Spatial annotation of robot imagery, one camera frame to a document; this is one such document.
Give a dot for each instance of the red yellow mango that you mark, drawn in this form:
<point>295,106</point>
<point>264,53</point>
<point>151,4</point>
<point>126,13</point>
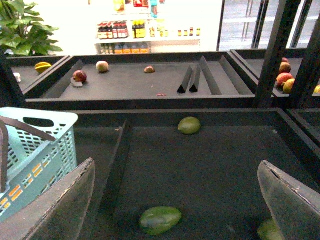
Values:
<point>283,78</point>

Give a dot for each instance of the light blue plastic basket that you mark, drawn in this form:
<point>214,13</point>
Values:
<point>35,164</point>

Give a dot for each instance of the green potted plant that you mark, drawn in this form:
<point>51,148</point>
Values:
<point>23,32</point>

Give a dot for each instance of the black tray divider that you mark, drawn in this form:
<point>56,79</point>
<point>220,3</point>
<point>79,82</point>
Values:
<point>117,170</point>

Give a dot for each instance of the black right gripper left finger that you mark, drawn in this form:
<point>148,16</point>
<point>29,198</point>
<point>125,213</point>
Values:
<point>57,214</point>

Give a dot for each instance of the pale green apple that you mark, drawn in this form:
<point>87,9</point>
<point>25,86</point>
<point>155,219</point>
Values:
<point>102,66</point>

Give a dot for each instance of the upper black display tray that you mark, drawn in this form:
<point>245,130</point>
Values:
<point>194,80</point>

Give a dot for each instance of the black shelf post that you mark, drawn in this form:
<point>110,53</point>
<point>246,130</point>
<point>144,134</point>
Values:
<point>283,23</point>

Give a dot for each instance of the bottle shelf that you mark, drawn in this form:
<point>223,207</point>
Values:
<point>144,26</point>

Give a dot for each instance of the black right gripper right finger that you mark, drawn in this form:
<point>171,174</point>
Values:
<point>294,206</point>

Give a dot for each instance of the red apple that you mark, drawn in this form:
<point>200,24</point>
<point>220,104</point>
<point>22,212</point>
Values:
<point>79,76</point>

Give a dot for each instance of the black fruit display tray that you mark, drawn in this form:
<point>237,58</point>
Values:
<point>210,176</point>

